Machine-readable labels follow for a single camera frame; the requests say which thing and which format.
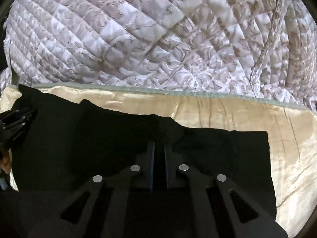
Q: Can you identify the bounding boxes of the gold satin bed sheet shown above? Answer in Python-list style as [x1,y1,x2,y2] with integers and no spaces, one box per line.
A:
[1,86,316,237]

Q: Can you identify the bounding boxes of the floral quilted comforter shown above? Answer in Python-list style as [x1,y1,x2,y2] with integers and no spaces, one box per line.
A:
[1,0,316,111]

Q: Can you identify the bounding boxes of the black pants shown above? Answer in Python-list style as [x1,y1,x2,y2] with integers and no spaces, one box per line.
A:
[11,85,277,237]

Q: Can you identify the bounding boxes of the person left hand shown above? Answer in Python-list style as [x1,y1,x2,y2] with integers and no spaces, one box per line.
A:
[0,150,12,174]

